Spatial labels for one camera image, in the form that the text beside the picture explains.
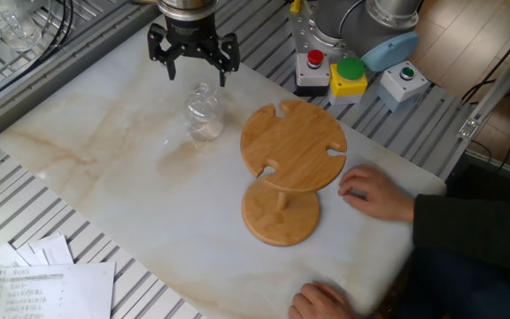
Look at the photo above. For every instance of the person's right hand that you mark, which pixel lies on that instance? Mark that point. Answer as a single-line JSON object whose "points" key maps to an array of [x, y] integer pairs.
{"points": [[379, 195]]}

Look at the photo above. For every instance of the yellow box green button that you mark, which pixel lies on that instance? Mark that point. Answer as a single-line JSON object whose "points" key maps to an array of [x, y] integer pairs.
{"points": [[348, 85]]}

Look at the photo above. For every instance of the aluminium frame rail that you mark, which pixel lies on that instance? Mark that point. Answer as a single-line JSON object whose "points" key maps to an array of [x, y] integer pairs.
{"points": [[38, 88]]}

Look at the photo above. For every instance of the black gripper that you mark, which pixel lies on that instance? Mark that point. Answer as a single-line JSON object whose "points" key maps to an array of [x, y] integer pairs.
{"points": [[190, 37]]}

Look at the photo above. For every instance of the yellow plastic tag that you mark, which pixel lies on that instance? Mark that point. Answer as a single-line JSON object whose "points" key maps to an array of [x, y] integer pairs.
{"points": [[295, 5]]}

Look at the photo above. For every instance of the aluminium frame post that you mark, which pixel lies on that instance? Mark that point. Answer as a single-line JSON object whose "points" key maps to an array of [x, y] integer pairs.
{"points": [[503, 80]]}

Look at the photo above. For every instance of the large printed paper sheet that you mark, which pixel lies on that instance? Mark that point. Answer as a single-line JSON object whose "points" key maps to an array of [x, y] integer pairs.
{"points": [[60, 292]]}

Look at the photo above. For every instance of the person torso and legs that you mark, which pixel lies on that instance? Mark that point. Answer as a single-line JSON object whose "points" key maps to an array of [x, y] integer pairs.
{"points": [[458, 292]]}

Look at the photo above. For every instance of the small white paper sheet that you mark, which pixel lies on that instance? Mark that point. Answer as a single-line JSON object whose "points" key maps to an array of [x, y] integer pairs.
{"points": [[53, 250], [2, 259]]}

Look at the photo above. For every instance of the marble pattern mat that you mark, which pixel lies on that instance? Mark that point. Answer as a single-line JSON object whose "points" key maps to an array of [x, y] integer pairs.
{"points": [[149, 199]]}

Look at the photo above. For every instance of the clear glass pitcher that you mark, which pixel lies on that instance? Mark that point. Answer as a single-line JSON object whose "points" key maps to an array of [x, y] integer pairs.
{"points": [[16, 31]]}

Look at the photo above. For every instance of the person's right forearm dark sleeve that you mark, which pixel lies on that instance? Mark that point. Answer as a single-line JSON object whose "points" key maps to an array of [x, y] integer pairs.
{"points": [[476, 235]]}

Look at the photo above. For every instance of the silver robot mounting plate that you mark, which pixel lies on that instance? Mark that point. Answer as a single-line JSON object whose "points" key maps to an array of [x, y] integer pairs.
{"points": [[301, 33]]}

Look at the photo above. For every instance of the grey box red button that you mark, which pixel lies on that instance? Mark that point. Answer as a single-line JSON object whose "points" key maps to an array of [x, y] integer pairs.
{"points": [[312, 75]]}

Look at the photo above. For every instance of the white box small green button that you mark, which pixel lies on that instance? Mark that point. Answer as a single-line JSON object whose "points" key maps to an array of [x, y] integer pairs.
{"points": [[399, 91]]}

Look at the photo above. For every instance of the clear stemmed glass cup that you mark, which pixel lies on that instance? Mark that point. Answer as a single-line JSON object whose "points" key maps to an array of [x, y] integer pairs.
{"points": [[203, 117]]}

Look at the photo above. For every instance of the round wooden glass shelf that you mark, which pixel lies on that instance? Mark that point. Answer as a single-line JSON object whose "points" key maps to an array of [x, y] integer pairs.
{"points": [[295, 142]]}

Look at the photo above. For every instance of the person's left hand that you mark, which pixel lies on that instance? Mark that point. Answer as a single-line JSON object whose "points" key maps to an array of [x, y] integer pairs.
{"points": [[321, 303]]}

